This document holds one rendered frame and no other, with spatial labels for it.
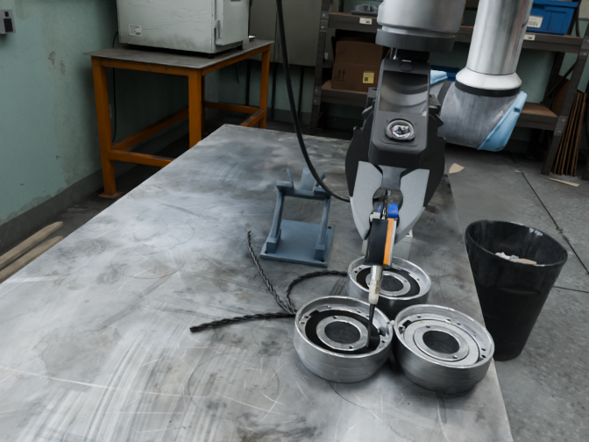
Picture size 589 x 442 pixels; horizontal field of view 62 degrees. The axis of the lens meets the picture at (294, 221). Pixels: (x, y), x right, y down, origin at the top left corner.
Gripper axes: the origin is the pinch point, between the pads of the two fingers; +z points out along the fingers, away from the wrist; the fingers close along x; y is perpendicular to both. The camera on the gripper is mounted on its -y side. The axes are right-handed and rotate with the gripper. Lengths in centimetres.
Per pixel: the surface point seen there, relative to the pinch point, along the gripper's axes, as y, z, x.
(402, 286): 7.3, 10.7, -4.5
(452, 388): -7.8, 12.5, -9.1
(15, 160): 139, 57, 152
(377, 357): -8.1, 9.9, -1.1
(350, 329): -2.6, 11.2, 1.8
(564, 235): 223, 93, -122
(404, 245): 18.2, 10.3, -5.2
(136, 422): -18.0, 13.3, 20.0
